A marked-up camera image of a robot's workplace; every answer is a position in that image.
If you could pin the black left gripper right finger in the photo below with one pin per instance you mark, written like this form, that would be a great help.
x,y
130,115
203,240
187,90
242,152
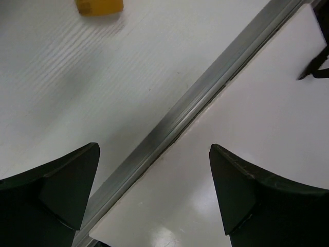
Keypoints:
x,y
260,208

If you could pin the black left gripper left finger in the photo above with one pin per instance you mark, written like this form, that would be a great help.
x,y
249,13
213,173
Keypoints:
x,y
45,206

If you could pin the aluminium table edge rail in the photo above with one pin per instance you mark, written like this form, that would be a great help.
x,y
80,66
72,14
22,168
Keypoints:
x,y
212,81

